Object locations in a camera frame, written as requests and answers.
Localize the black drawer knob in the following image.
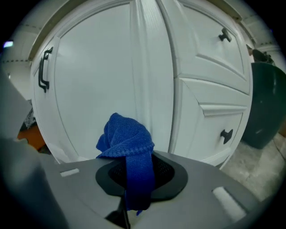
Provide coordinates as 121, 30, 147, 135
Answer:
218, 28, 232, 42
220, 129, 234, 144

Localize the white vanity cabinet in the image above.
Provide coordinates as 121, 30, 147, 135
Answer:
29, 0, 254, 172

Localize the speckled black white knit blanket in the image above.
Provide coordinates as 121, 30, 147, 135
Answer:
22, 107, 38, 130

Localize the black door handle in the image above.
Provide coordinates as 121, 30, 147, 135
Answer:
38, 47, 54, 93

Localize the white cabinet door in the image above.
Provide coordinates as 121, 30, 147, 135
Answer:
32, 0, 146, 161

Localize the person's grey sweatshirt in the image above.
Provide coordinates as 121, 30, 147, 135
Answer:
0, 64, 67, 229

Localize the blue cloth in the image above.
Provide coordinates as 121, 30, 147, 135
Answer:
96, 113, 156, 216

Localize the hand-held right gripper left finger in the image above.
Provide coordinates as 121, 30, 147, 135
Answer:
41, 156, 126, 229

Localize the orange sofa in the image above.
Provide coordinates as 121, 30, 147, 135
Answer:
17, 126, 49, 150

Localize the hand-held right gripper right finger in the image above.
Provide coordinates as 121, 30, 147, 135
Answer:
128, 151, 262, 229

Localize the dark green tub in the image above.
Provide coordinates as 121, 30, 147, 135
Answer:
241, 62, 286, 150

